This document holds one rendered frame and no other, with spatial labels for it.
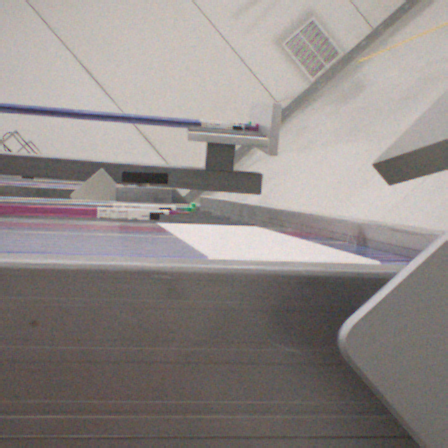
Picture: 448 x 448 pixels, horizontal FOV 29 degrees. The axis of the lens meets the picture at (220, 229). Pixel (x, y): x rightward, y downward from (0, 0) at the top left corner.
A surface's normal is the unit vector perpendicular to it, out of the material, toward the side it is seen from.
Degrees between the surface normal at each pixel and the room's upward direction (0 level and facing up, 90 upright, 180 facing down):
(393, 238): 46
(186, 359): 90
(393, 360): 90
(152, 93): 90
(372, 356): 90
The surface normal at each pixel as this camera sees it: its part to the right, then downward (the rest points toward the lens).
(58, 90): 0.15, 0.06
